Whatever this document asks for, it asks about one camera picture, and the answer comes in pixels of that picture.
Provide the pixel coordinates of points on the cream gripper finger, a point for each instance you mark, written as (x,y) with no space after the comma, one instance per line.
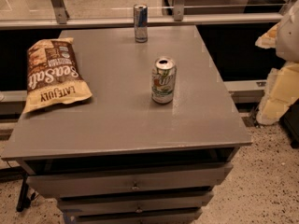
(268,39)
(280,92)

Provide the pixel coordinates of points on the green white 7up can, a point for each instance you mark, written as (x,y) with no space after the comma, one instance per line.
(163,80)

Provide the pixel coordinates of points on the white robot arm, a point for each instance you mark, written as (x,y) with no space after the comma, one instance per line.
(287,41)

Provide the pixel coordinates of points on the blue silver redbull can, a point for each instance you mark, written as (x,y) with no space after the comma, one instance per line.
(141,23)

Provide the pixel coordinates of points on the grey drawer cabinet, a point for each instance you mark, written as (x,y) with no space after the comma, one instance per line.
(121,158)

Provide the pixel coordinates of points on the brown sea salt chip bag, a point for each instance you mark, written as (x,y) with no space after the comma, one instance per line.
(53,76)

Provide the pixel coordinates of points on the grey metal railing frame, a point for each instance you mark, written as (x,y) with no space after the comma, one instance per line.
(107,13)

